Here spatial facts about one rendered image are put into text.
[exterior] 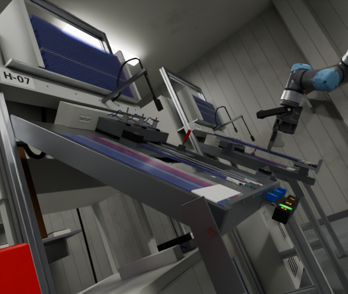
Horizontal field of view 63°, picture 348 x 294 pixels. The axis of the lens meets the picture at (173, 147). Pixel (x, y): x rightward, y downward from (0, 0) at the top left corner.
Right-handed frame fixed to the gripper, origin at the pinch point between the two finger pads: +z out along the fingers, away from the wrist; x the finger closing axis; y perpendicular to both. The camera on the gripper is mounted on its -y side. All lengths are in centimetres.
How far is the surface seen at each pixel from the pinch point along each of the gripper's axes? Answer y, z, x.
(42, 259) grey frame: -47, 43, -63
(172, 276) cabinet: -15, 43, -45
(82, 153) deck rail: -44, 13, -61
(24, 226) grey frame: -54, 37, -63
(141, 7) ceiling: -171, -105, 179
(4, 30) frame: -106, -14, -37
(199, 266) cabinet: -10, 44, -29
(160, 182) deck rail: -21, 12, -67
